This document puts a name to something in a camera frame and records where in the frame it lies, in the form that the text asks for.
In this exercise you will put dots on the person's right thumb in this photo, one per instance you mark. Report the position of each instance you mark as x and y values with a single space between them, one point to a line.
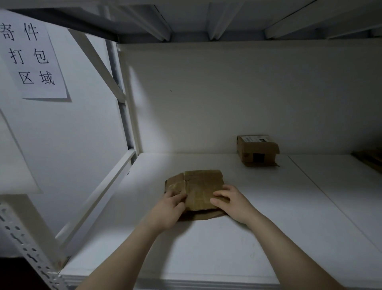
218 204

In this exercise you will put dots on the small brown cardboard box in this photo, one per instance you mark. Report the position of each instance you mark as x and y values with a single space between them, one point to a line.
258 151

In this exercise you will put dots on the person's right forearm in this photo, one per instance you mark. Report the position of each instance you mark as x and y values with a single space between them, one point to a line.
286 254

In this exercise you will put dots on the white metal shelving rack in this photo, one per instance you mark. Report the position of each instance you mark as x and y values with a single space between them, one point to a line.
125 89

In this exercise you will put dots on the person's left hand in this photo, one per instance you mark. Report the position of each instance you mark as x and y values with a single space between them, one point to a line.
167 209

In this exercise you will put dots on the brown cardboard pieces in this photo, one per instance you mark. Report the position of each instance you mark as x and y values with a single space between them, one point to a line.
368 159

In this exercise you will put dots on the person's left forearm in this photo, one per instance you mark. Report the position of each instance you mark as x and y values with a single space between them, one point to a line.
119 260

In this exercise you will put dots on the person's right hand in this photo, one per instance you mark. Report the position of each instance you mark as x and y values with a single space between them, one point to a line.
234 203

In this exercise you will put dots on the person's left thumb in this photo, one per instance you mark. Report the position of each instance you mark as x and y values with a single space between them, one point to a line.
182 200

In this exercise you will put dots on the white paper sign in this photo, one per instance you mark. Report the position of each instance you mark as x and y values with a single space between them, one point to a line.
31 58

